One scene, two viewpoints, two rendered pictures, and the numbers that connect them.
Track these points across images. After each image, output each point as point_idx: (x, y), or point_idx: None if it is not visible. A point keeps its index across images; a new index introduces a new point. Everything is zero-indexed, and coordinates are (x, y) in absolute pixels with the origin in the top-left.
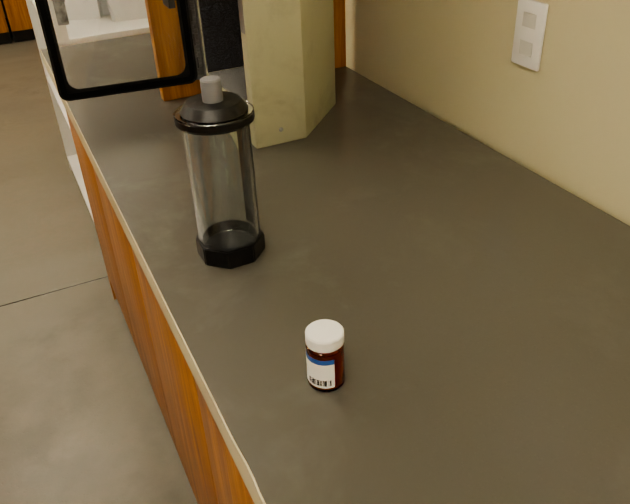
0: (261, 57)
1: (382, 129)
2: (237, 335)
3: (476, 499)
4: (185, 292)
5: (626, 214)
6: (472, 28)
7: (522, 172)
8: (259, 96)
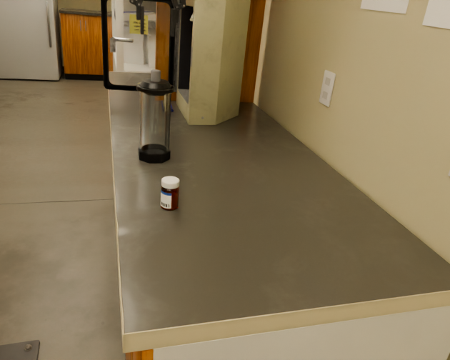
0: (198, 79)
1: (255, 128)
2: (138, 185)
3: (210, 256)
4: (124, 167)
5: (356, 181)
6: (306, 85)
7: (313, 156)
8: (193, 98)
